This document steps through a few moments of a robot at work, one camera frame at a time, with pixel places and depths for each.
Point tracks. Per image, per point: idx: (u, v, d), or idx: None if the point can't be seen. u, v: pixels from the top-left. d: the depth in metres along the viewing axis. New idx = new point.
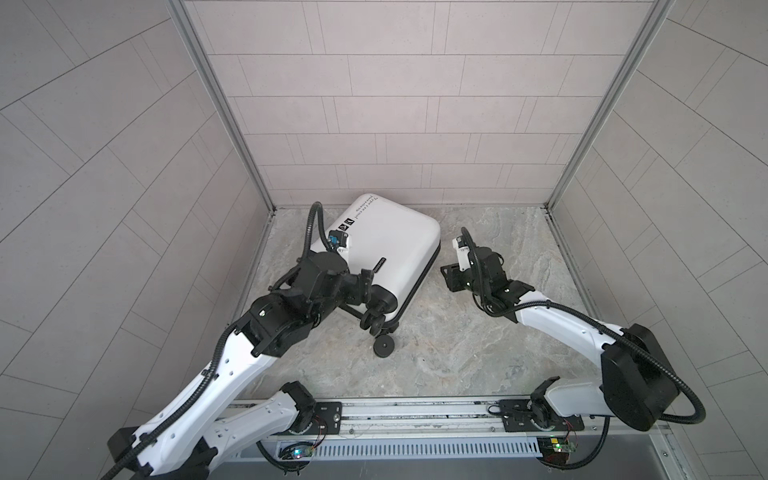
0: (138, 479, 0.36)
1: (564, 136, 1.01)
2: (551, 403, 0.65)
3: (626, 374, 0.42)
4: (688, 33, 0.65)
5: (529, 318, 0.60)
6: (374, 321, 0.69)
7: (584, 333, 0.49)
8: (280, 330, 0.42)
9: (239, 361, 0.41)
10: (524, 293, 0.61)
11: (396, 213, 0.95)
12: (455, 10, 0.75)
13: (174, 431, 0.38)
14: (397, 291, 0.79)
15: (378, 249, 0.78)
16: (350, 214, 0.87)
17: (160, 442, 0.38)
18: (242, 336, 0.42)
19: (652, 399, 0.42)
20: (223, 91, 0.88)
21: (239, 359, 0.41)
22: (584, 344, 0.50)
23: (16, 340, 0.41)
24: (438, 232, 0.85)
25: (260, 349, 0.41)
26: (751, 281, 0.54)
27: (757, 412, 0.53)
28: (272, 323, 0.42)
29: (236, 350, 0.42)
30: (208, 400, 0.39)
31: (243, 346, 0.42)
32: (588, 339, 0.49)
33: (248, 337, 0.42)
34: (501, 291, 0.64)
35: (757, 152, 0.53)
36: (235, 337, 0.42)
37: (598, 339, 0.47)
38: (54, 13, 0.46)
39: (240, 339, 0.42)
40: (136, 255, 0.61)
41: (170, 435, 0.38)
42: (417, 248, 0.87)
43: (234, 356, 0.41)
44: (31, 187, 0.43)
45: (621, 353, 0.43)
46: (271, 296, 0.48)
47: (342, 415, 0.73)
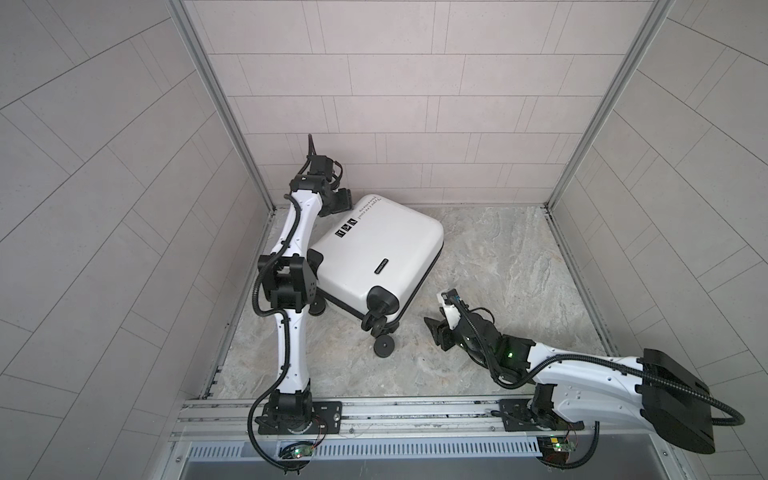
0: (297, 259, 0.58)
1: (564, 136, 1.01)
2: (563, 414, 0.62)
3: (676, 414, 0.41)
4: (688, 33, 0.65)
5: (548, 377, 0.56)
6: (375, 323, 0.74)
7: (612, 379, 0.48)
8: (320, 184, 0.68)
9: (304, 196, 0.66)
10: (530, 356, 0.58)
11: (400, 214, 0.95)
12: (455, 10, 0.75)
13: (295, 238, 0.61)
14: (400, 292, 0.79)
15: (381, 250, 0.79)
16: (353, 215, 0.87)
17: (293, 244, 0.60)
18: (302, 191, 0.67)
19: (701, 421, 0.41)
20: (223, 90, 0.88)
21: (307, 197, 0.66)
22: (617, 392, 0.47)
23: (15, 340, 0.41)
24: (440, 231, 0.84)
25: (315, 192, 0.67)
26: (750, 281, 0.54)
27: (753, 411, 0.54)
28: (314, 183, 0.68)
29: (304, 197, 0.66)
30: (305, 219, 0.63)
31: (306, 191, 0.67)
32: (618, 385, 0.47)
33: (306, 192, 0.67)
34: (507, 359, 0.61)
35: (756, 151, 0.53)
36: (299, 194, 0.67)
37: (628, 381, 0.46)
38: (54, 13, 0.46)
39: (301, 194, 0.67)
40: (137, 255, 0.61)
41: (297, 240, 0.61)
42: (419, 250, 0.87)
43: (305, 195, 0.67)
44: (29, 186, 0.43)
45: (657, 391, 0.43)
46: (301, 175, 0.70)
47: (342, 414, 0.74)
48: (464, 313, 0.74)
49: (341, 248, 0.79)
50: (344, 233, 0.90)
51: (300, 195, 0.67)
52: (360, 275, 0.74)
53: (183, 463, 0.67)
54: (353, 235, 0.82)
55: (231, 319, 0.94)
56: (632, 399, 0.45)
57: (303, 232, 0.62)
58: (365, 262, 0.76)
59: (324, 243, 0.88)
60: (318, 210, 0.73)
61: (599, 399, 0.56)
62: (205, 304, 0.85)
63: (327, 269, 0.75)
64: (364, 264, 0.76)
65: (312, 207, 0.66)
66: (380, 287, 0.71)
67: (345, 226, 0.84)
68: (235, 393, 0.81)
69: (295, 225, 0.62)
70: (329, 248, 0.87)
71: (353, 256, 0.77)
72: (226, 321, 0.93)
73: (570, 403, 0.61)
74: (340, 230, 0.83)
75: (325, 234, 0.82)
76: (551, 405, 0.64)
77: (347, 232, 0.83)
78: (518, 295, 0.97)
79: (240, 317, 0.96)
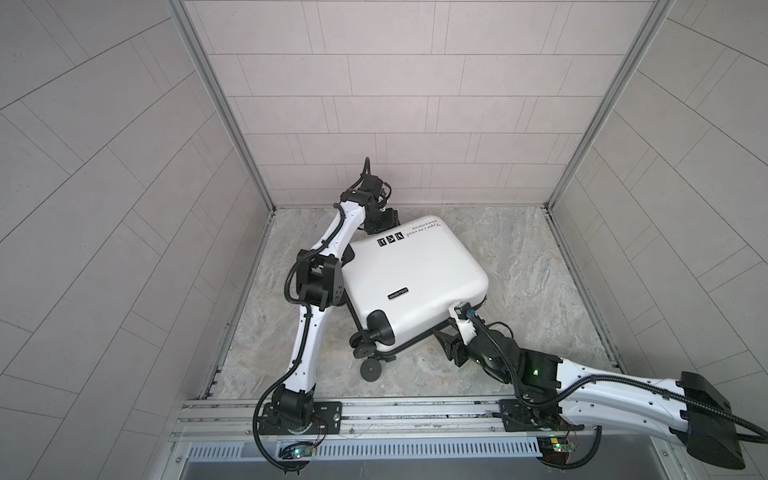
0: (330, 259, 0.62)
1: (564, 136, 1.01)
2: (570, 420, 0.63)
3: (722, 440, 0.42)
4: (687, 33, 0.65)
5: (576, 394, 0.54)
6: (361, 344, 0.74)
7: (653, 403, 0.47)
8: (368, 200, 0.75)
9: (352, 205, 0.72)
10: (558, 375, 0.56)
11: (451, 248, 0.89)
12: (455, 10, 0.75)
13: (335, 240, 0.66)
14: (400, 327, 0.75)
15: (410, 277, 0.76)
16: (402, 229, 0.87)
17: (332, 245, 0.65)
18: (350, 201, 0.73)
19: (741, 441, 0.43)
20: (223, 91, 0.88)
21: (353, 205, 0.72)
22: (659, 416, 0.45)
23: (16, 340, 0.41)
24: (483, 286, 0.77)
25: (362, 205, 0.73)
26: (750, 281, 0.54)
27: (753, 411, 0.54)
28: (362, 198, 0.74)
29: (349, 208, 0.72)
30: (350, 225, 0.69)
31: (354, 202, 0.73)
32: (660, 410, 0.47)
33: (353, 203, 0.73)
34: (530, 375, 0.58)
35: (757, 152, 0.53)
36: (347, 202, 0.73)
37: (671, 406, 0.46)
38: (54, 13, 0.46)
39: (349, 204, 0.73)
40: (137, 255, 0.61)
41: (336, 243, 0.65)
42: (450, 294, 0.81)
43: (352, 204, 0.73)
44: (29, 186, 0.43)
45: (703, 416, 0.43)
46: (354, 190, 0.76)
47: (342, 415, 0.73)
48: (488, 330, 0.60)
49: (376, 257, 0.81)
50: (384, 243, 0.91)
51: (347, 203, 0.73)
52: (371, 291, 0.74)
53: (183, 463, 0.67)
54: (393, 249, 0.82)
55: (231, 319, 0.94)
56: (674, 423, 0.50)
57: (345, 238, 0.68)
58: (385, 282, 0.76)
59: (361, 246, 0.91)
60: (361, 221, 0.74)
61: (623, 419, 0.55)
62: (205, 304, 0.85)
63: (349, 270, 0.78)
64: (385, 283, 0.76)
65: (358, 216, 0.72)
66: (383, 313, 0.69)
67: (389, 237, 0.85)
68: (235, 393, 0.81)
69: (338, 230, 0.67)
70: (365, 250, 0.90)
71: (377, 270, 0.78)
72: (226, 321, 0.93)
73: (580, 410, 0.61)
74: (383, 240, 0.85)
75: (369, 238, 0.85)
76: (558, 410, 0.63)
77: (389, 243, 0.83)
78: (518, 295, 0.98)
79: (240, 317, 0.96)
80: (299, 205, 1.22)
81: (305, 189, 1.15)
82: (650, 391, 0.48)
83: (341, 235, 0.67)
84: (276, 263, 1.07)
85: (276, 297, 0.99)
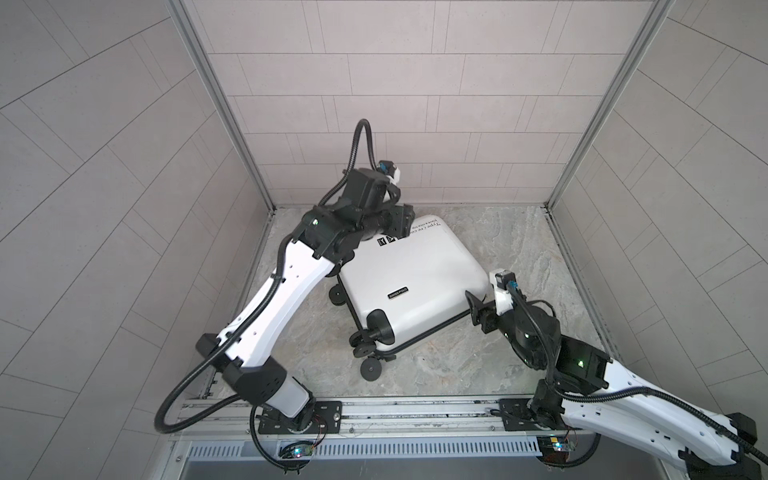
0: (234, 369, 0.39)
1: (564, 135, 1.00)
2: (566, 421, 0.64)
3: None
4: (688, 32, 0.65)
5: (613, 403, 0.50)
6: (362, 344, 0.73)
7: (705, 435, 0.44)
8: (335, 236, 0.43)
9: (303, 260, 0.42)
10: (606, 376, 0.49)
11: (451, 247, 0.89)
12: (455, 9, 0.74)
13: (252, 328, 0.41)
14: (400, 327, 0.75)
15: (410, 277, 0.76)
16: None
17: (244, 339, 0.40)
18: (300, 244, 0.43)
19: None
20: (223, 90, 0.88)
21: (300, 263, 0.42)
22: (701, 446, 0.46)
23: (16, 339, 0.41)
24: (484, 285, 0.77)
25: (324, 258, 0.43)
26: (750, 281, 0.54)
27: (754, 411, 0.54)
28: (326, 230, 0.43)
29: (301, 252, 0.43)
30: (281, 301, 0.41)
31: (305, 249, 0.43)
32: (710, 442, 0.44)
33: (306, 245, 0.43)
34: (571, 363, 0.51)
35: (757, 151, 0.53)
36: (293, 246, 0.43)
37: (719, 441, 0.43)
38: (53, 12, 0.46)
39: (300, 245, 0.43)
40: (136, 255, 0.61)
41: (253, 333, 0.41)
42: (450, 292, 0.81)
43: (296, 261, 0.42)
44: (29, 186, 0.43)
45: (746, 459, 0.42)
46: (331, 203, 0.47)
47: (342, 414, 0.74)
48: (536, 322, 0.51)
49: (376, 257, 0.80)
50: (384, 243, 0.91)
51: (290, 251, 0.43)
52: (371, 291, 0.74)
53: (183, 463, 0.67)
54: (393, 250, 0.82)
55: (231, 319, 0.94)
56: (713, 456, 0.45)
57: (274, 323, 0.42)
58: (385, 282, 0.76)
59: (361, 246, 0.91)
60: (319, 280, 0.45)
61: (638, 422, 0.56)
62: (205, 304, 0.85)
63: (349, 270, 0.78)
64: (385, 283, 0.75)
65: (301, 280, 0.42)
66: (383, 313, 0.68)
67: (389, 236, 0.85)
68: None
69: (256, 315, 0.41)
70: (365, 250, 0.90)
71: (377, 270, 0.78)
72: (226, 321, 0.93)
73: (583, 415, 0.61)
74: (383, 239, 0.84)
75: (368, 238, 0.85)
76: (558, 409, 0.64)
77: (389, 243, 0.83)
78: None
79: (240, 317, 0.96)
80: (299, 205, 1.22)
81: (305, 189, 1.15)
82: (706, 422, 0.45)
83: (263, 321, 0.41)
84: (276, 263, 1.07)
85: None
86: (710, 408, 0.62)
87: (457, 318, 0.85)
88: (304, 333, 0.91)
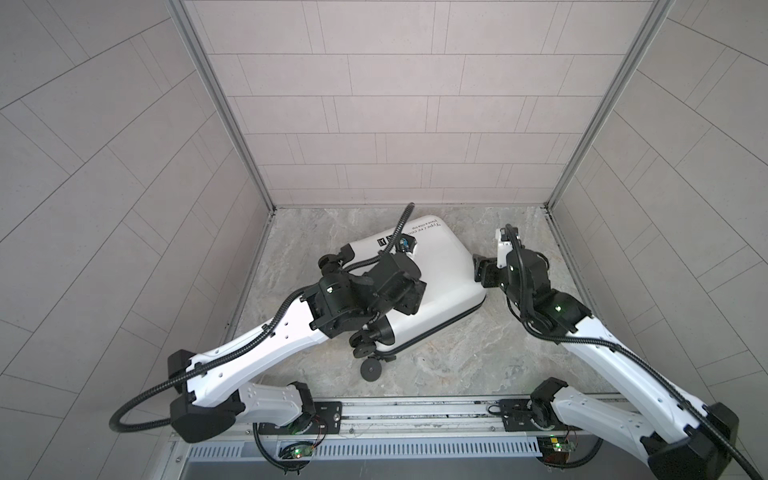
0: (182, 402, 0.37)
1: (564, 135, 1.00)
2: (558, 412, 0.64)
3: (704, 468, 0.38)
4: (688, 32, 0.65)
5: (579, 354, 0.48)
6: (362, 345, 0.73)
7: (661, 402, 0.42)
8: (337, 312, 0.41)
9: (298, 326, 0.41)
10: (579, 323, 0.50)
11: (450, 247, 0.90)
12: (455, 10, 0.75)
13: (220, 369, 0.39)
14: (400, 328, 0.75)
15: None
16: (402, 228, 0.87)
17: (209, 376, 0.39)
18: (304, 305, 0.42)
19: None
20: (223, 90, 0.88)
21: (297, 328, 0.40)
22: (656, 414, 0.43)
23: (16, 339, 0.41)
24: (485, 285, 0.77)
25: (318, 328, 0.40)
26: (751, 282, 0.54)
27: (756, 412, 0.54)
28: (333, 304, 0.41)
29: (301, 314, 0.41)
30: (261, 353, 0.40)
31: (306, 314, 0.41)
32: (665, 411, 0.42)
33: (309, 309, 0.42)
34: (550, 307, 0.54)
35: (757, 152, 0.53)
36: (298, 303, 0.42)
37: (678, 414, 0.41)
38: (53, 12, 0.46)
39: (304, 306, 0.42)
40: (136, 255, 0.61)
41: (218, 375, 0.39)
42: (450, 292, 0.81)
43: (294, 322, 0.41)
44: (30, 186, 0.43)
45: (704, 440, 0.38)
46: (355, 277, 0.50)
47: (342, 414, 0.74)
48: (520, 254, 0.56)
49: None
50: (384, 243, 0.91)
51: (293, 309, 0.42)
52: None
53: (182, 463, 0.67)
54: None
55: (231, 319, 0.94)
56: (667, 427, 0.42)
57: (242, 372, 0.40)
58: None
59: (361, 246, 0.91)
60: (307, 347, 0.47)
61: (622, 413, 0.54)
62: (205, 304, 0.85)
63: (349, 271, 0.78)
64: None
65: (287, 341, 0.40)
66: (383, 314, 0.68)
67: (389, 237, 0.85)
68: None
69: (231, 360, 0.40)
70: (364, 250, 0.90)
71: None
72: (226, 321, 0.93)
73: (571, 404, 0.61)
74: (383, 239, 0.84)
75: (368, 238, 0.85)
76: (550, 399, 0.64)
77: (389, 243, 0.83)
78: None
79: (240, 317, 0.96)
80: (299, 205, 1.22)
81: (305, 189, 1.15)
82: (670, 389, 0.43)
83: (233, 367, 0.39)
84: (276, 263, 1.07)
85: (276, 297, 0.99)
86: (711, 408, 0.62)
87: (457, 318, 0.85)
88: None
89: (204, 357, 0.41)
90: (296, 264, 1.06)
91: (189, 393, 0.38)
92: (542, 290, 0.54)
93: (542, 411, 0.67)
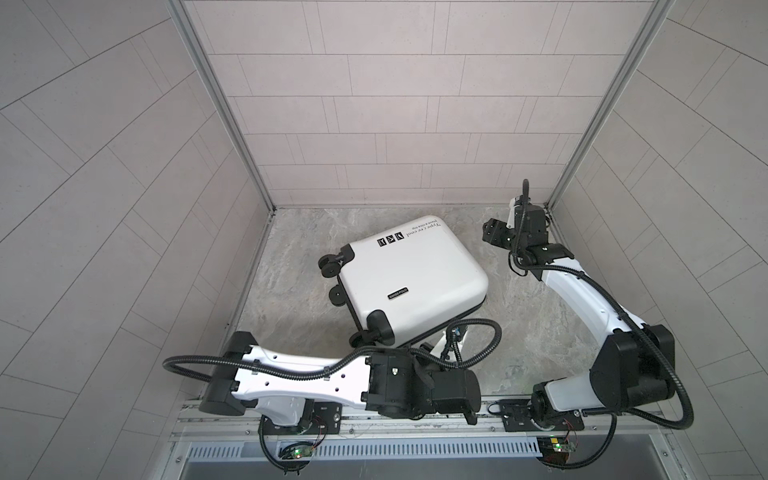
0: (225, 388, 0.38)
1: (564, 136, 1.01)
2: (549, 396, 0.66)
3: (622, 363, 0.42)
4: (688, 33, 0.65)
5: (554, 284, 0.59)
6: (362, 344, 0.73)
7: (603, 314, 0.48)
8: (387, 398, 0.40)
9: (353, 387, 0.40)
10: (558, 259, 0.58)
11: (450, 248, 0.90)
12: (455, 10, 0.75)
13: (268, 378, 0.40)
14: (399, 327, 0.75)
15: (410, 277, 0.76)
16: (402, 229, 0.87)
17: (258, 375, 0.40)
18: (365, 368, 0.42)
19: (636, 386, 0.42)
20: (223, 90, 0.88)
21: (351, 390, 0.40)
22: (596, 323, 0.49)
23: (15, 340, 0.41)
24: (485, 286, 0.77)
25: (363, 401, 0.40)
26: (751, 282, 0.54)
27: (757, 412, 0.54)
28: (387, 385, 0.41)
29: (362, 377, 0.41)
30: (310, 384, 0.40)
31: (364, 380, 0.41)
32: (604, 319, 0.47)
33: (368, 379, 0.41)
34: (539, 247, 0.62)
35: (756, 152, 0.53)
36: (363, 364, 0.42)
37: (614, 322, 0.46)
38: (54, 12, 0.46)
39: (367, 370, 0.42)
40: (136, 255, 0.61)
41: (264, 383, 0.40)
42: (450, 293, 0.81)
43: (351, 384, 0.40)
44: (30, 186, 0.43)
45: (629, 340, 0.43)
46: (418, 372, 0.46)
47: (342, 415, 0.73)
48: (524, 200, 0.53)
49: (376, 257, 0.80)
50: (384, 243, 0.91)
51: (358, 370, 0.42)
52: (371, 292, 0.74)
53: (183, 464, 0.67)
54: (393, 250, 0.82)
55: (231, 319, 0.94)
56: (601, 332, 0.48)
57: (284, 390, 0.40)
58: (384, 283, 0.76)
59: (361, 246, 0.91)
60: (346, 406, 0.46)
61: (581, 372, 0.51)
62: (205, 304, 0.85)
63: (350, 270, 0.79)
64: (385, 283, 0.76)
65: (335, 393, 0.40)
66: (383, 313, 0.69)
67: (389, 237, 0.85)
68: None
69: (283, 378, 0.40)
70: (364, 250, 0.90)
71: (377, 270, 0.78)
72: (226, 321, 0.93)
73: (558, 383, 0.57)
74: (383, 239, 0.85)
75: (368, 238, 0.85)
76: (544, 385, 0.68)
77: (389, 243, 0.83)
78: (518, 295, 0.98)
79: (240, 317, 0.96)
80: (300, 205, 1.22)
81: (305, 189, 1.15)
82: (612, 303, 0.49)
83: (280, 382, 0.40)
84: (276, 263, 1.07)
85: (276, 297, 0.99)
86: (711, 408, 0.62)
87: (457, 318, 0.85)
88: (304, 334, 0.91)
89: (261, 354, 0.42)
90: (296, 264, 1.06)
91: (235, 380, 0.39)
92: (537, 233, 0.64)
93: (539, 405, 0.68)
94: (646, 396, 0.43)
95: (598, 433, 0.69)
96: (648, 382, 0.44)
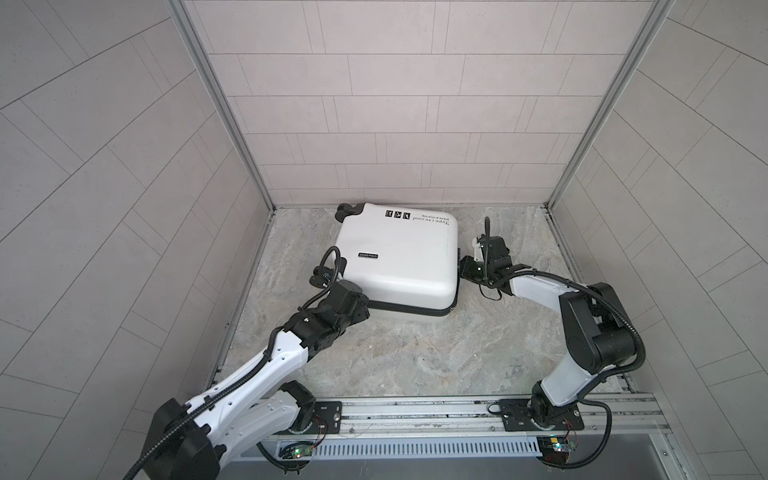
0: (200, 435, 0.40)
1: (564, 136, 1.01)
2: (546, 393, 0.67)
3: (576, 316, 0.49)
4: (688, 32, 0.65)
5: (521, 286, 0.67)
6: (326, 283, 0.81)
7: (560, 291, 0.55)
8: (320, 334, 0.55)
9: (290, 344, 0.52)
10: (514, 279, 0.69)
11: (444, 248, 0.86)
12: (455, 9, 0.74)
13: (231, 397, 0.44)
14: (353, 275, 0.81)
15: (388, 251, 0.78)
16: (412, 211, 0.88)
17: (218, 408, 0.43)
18: (292, 334, 0.54)
19: (604, 343, 0.47)
20: (223, 90, 0.88)
21: (290, 348, 0.52)
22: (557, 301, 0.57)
23: (16, 339, 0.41)
24: (450, 289, 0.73)
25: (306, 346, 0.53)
26: (751, 281, 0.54)
27: (757, 412, 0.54)
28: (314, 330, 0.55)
29: (290, 340, 0.53)
30: (265, 376, 0.48)
31: (293, 337, 0.54)
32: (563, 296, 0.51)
33: (296, 335, 0.54)
34: (504, 268, 0.72)
35: (756, 152, 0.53)
36: (284, 335, 0.54)
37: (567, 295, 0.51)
38: (53, 12, 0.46)
39: (290, 335, 0.54)
40: (136, 255, 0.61)
41: (228, 403, 0.44)
42: (411, 281, 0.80)
43: (285, 346, 0.52)
44: (30, 186, 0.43)
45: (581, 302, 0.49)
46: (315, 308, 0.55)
47: (342, 414, 0.74)
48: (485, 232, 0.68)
49: (377, 224, 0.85)
50: (392, 214, 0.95)
51: (280, 339, 0.53)
52: (349, 245, 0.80)
53: None
54: (398, 226, 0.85)
55: (231, 319, 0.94)
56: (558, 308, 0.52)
57: (249, 395, 0.45)
58: (366, 243, 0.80)
59: (371, 212, 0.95)
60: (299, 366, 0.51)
61: (576, 368, 0.55)
62: (205, 304, 0.85)
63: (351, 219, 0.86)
64: (367, 242, 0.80)
65: (282, 362, 0.50)
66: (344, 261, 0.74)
67: (398, 212, 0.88)
68: None
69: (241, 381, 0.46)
70: (369, 218, 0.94)
71: (366, 237, 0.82)
72: (226, 322, 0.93)
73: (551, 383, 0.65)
74: (391, 212, 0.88)
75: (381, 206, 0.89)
76: (541, 385, 0.68)
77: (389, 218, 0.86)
78: None
79: (240, 317, 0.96)
80: (300, 205, 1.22)
81: (305, 189, 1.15)
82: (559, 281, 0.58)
83: (241, 394, 0.45)
84: (276, 263, 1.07)
85: (276, 297, 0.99)
86: (710, 407, 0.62)
87: (419, 311, 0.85)
88: None
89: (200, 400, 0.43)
90: (296, 264, 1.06)
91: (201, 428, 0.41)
92: (500, 257, 0.76)
93: (540, 407, 0.68)
94: (618, 352, 0.47)
95: (598, 433, 0.69)
96: (612, 337, 0.48)
